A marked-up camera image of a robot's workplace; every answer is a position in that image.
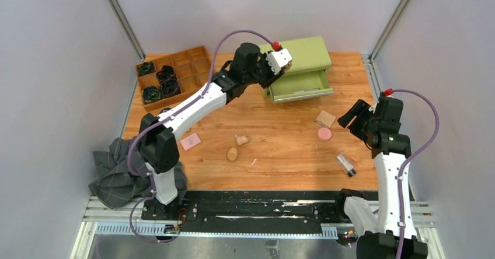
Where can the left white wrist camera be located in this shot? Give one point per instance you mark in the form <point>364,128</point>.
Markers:
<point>279,61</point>

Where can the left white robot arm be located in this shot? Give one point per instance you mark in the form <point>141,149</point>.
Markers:
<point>157,140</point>

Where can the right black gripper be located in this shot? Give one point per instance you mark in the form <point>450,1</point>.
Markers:
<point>361,109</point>

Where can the pink rectangular card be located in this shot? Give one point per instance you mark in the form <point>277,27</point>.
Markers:
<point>190,141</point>

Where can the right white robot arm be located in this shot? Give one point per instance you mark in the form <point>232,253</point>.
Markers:
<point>389,233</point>

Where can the pink round powder puff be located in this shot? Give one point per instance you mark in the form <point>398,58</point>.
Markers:
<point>324,134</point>

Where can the green metal drawer box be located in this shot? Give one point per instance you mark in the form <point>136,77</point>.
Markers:
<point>307,78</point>

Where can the aluminium frame post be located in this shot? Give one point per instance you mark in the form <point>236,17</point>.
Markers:
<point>126,27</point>
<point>392,22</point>

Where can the tan square sponge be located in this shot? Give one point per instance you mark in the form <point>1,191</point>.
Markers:
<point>325,119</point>

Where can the small clear black-capped bottle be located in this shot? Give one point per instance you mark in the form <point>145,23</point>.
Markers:
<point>346,164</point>

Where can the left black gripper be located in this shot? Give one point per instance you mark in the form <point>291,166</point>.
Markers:
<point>272,77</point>

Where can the brown compartment tray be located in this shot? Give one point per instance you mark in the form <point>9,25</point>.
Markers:
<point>172,78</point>

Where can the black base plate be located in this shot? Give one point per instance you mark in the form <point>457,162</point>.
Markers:
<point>252,212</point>

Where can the right aluminium frame post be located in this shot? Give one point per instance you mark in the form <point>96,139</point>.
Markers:
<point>392,22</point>

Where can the left aluminium frame post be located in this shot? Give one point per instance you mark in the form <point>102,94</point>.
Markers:
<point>126,27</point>

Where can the grey cloth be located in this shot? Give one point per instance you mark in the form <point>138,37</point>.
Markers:
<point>115,185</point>

